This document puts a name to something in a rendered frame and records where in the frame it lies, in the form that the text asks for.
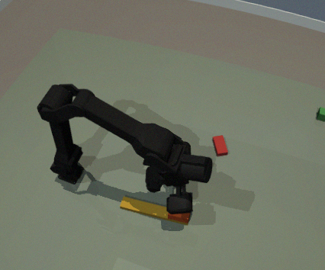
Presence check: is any red rectangular block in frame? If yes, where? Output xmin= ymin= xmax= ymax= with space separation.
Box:
xmin=212 ymin=135 xmax=228 ymax=156

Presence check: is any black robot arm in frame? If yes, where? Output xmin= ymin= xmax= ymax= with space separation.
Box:
xmin=37 ymin=84 xmax=212 ymax=192

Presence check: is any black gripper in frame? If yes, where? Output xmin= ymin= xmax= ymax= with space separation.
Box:
xmin=160 ymin=141 xmax=192 ymax=214

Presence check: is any small green block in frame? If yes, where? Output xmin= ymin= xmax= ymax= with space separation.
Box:
xmin=317 ymin=107 xmax=325 ymax=122

